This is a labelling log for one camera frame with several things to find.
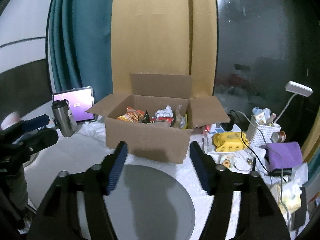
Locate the small cartoon tissue pack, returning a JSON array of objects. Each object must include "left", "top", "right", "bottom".
[{"left": 220, "top": 155, "right": 235, "bottom": 170}]

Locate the yellow curtain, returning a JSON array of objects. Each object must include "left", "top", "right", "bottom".
[{"left": 111, "top": 0, "right": 217, "bottom": 97}]

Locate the black cable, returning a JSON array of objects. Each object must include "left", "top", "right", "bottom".
[{"left": 228, "top": 109, "right": 293, "bottom": 178}]

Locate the brown glass jar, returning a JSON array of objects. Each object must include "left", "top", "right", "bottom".
[{"left": 271, "top": 131, "right": 286, "bottom": 143}]

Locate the white desk lamp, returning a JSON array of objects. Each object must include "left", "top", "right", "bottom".
[{"left": 273, "top": 80, "right": 314, "bottom": 124}]

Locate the round grey tray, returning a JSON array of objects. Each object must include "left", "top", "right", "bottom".
[{"left": 104, "top": 165, "right": 195, "bottom": 239}]

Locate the brown cardboard box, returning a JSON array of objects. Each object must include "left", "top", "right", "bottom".
[{"left": 88, "top": 74, "right": 230, "bottom": 164}]

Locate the teal curtain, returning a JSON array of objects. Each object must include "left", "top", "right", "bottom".
[{"left": 46, "top": 0, "right": 113, "bottom": 101}]

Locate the black coffee bean bag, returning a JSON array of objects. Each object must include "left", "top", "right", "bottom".
[{"left": 142, "top": 111, "right": 151, "bottom": 124}]

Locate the white perforated basket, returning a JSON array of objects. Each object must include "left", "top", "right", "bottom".
[{"left": 246, "top": 120, "right": 281, "bottom": 147}]

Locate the steel travel mug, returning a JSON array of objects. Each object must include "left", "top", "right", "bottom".
[{"left": 52, "top": 99, "right": 78, "bottom": 137}]

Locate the purple cloth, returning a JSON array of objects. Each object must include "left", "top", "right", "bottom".
[{"left": 265, "top": 141, "right": 303, "bottom": 171}]

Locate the orange noodle snack bag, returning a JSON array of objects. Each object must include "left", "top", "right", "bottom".
[{"left": 117, "top": 107, "right": 145, "bottom": 122}]

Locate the tablet with blue screen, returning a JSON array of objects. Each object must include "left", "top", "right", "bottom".
[{"left": 52, "top": 86, "right": 97, "bottom": 123}]

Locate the white red snack bag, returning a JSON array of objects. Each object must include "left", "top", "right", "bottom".
[{"left": 154, "top": 105, "right": 174, "bottom": 122}]

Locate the clear plastic snack bag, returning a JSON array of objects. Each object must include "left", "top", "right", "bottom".
[{"left": 173, "top": 105, "right": 188, "bottom": 129}]

